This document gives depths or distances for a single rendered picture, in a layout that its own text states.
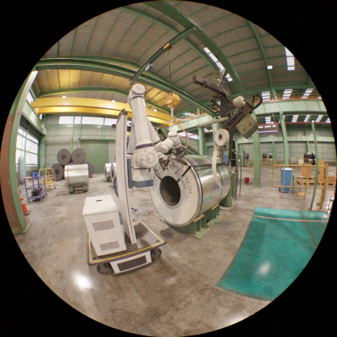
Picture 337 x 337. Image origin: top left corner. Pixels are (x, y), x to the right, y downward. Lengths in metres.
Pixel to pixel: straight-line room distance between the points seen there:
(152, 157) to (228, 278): 1.48
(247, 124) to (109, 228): 1.53
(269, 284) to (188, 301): 0.86
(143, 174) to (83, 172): 5.18
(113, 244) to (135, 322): 0.83
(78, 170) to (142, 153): 5.42
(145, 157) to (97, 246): 0.97
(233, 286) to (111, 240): 1.32
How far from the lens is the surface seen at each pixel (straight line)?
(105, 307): 1.41
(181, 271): 1.52
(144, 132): 0.92
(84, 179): 6.07
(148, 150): 0.88
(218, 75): 1.48
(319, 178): 8.36
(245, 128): 1.08
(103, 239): 1.23
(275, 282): 1.65
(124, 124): 1.22
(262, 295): 1.51
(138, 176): 1.06
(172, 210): 1.91
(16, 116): 3.31
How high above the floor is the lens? 1.24
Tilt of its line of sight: 3 degrees down
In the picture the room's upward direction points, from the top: 2 degrees counter-clockwise
